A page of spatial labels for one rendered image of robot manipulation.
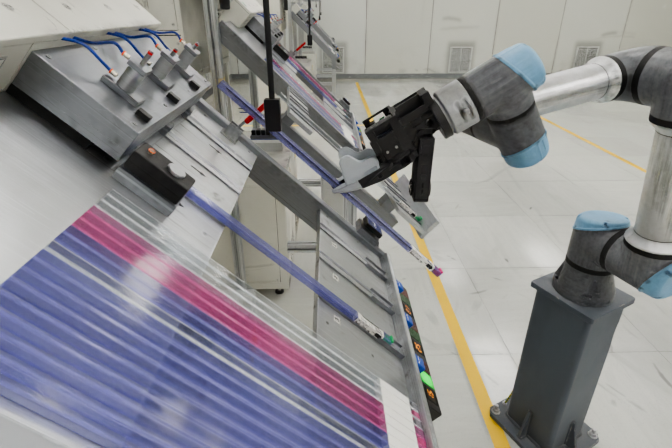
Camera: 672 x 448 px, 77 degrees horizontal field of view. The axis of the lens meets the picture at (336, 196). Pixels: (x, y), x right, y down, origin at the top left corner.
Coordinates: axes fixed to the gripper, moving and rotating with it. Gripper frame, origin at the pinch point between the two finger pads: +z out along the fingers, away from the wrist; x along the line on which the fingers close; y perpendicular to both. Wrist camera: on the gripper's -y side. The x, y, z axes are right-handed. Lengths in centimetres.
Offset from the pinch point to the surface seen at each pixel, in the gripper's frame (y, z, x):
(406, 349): -26.9, 4.1, 11.1
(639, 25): -311, -486, -760
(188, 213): 13.6, 16.0, 14.8
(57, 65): 35.8, 15.4, 15.9
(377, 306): -23.3, 6.6, 2.0
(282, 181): 1.0, 13.6, -19.1
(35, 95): 34.6, 19.4, 16.8
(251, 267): -48, 74, -96
